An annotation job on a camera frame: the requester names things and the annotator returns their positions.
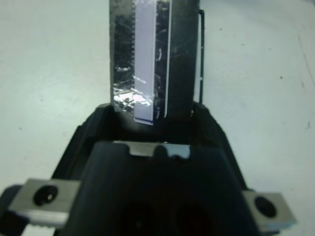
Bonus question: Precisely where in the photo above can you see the black box lid silver stripe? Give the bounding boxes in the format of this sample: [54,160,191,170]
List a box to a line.
[108,0,201,126]

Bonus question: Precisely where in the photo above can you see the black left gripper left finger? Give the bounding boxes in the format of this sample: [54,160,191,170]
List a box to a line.
[52,104,118,181]

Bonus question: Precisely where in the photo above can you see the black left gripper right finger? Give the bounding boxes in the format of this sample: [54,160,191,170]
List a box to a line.
[190,103,248,191]

